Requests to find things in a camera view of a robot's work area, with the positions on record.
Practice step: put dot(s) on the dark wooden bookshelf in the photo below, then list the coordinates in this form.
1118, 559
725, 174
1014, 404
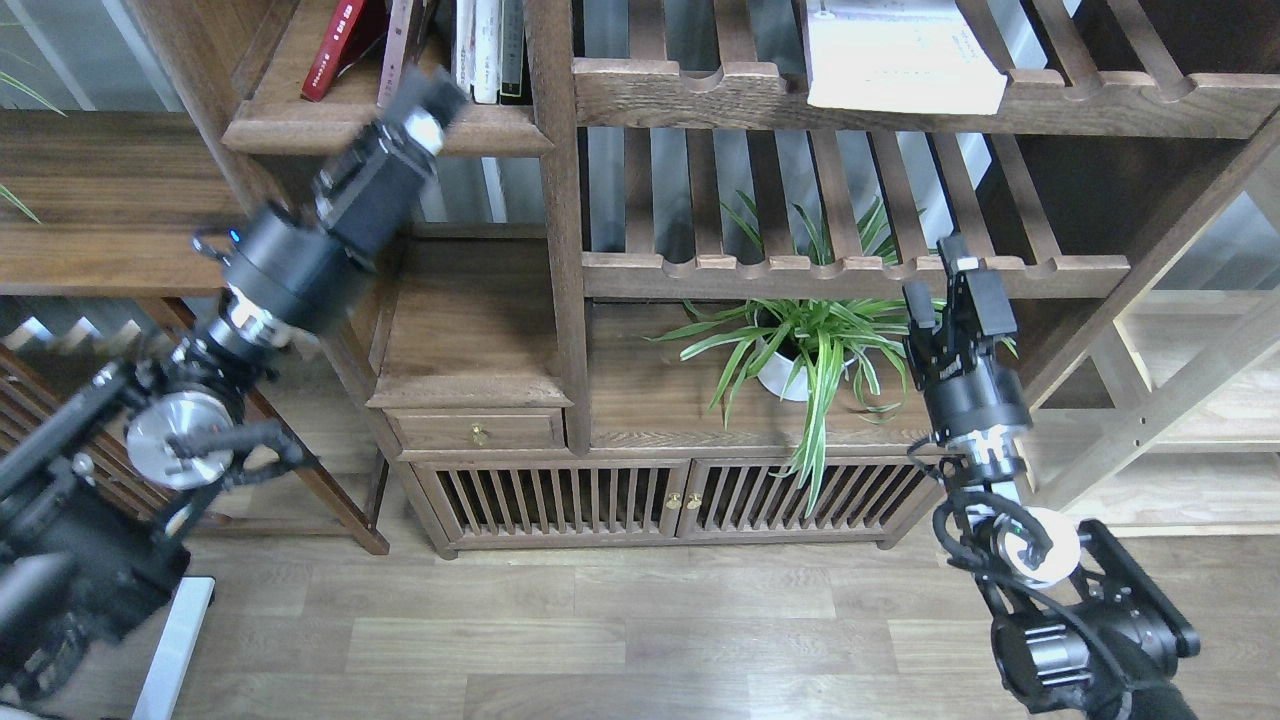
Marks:
678, 161

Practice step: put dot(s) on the dark green upright book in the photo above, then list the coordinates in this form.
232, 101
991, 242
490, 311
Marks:
514, 73

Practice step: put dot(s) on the dark wooden slatted rack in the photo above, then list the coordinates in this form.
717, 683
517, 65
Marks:
28, 399

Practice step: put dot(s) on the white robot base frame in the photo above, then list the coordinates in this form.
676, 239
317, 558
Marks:
169, 666

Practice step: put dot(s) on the light wooden shelf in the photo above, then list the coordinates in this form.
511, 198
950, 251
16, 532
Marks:
1186, 442

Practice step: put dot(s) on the white book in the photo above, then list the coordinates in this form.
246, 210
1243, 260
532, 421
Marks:
463, 47
908, 57
487, 53

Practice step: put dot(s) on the green spider plant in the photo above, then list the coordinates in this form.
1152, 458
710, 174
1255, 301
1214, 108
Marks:
830, 340

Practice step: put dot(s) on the dark wooden side table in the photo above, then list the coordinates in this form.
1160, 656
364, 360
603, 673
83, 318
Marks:
118, 193

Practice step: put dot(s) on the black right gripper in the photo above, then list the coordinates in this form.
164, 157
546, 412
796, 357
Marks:
943, 343

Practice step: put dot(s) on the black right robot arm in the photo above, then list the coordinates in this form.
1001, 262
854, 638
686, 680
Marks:
1184, 628

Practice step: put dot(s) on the dark maroon book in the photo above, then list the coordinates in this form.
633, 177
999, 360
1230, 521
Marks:
408, 30

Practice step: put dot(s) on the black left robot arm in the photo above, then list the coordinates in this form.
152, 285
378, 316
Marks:
98, 501

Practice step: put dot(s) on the red book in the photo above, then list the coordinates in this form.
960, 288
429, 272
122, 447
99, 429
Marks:
356, 28

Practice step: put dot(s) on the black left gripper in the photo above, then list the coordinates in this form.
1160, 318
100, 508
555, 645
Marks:
364, 195

